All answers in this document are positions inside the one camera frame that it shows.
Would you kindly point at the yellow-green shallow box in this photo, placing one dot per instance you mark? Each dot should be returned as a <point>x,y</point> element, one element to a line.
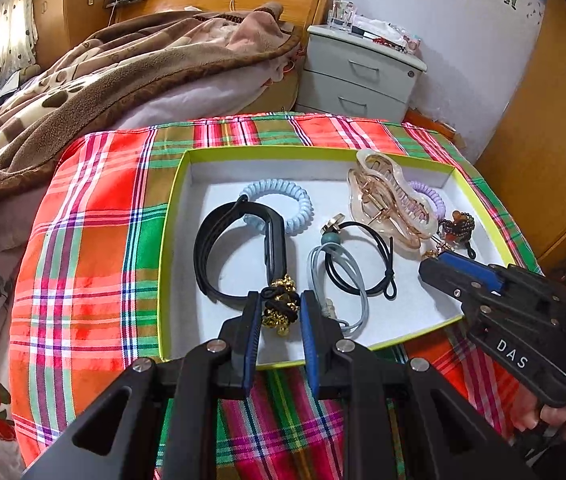
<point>413,310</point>

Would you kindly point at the white plastic packet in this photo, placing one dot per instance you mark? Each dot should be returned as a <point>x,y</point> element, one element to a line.
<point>393,35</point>

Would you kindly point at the grey nightstand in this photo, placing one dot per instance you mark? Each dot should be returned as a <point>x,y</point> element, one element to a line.
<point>353,75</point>

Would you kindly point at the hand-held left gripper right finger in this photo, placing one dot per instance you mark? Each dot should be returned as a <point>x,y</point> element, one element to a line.
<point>310,345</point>

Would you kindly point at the wooden cabinet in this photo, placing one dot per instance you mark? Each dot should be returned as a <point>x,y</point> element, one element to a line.
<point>553,110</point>

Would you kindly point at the brown patterned blanket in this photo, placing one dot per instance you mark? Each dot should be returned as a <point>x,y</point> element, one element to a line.
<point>88,85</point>

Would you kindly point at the clear acrylic container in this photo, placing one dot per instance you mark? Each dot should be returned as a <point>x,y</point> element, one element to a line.
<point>342,15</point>

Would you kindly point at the orange box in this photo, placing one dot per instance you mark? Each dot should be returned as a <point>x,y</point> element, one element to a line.
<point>433,122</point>

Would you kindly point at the plaid cloth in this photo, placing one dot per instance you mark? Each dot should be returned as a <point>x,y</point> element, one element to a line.
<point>93,260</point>

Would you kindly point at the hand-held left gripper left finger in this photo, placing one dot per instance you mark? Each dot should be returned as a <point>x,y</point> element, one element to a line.
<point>250,350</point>

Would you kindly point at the person's right hand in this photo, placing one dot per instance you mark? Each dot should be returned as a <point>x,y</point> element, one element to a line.
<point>558,420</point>

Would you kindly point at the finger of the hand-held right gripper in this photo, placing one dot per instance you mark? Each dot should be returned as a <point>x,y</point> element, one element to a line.
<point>448,280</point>
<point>473,270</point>

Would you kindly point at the wooden wardrobe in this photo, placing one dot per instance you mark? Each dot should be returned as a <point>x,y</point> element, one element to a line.
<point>83,10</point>

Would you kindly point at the translucent pink hair claw clip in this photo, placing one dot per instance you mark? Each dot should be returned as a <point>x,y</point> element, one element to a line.
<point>403,232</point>

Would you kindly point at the black wristband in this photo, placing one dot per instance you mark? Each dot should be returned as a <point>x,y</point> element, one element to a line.
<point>275,240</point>

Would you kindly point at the wooden headboard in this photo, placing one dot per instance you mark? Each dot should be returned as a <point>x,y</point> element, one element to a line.
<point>303,0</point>

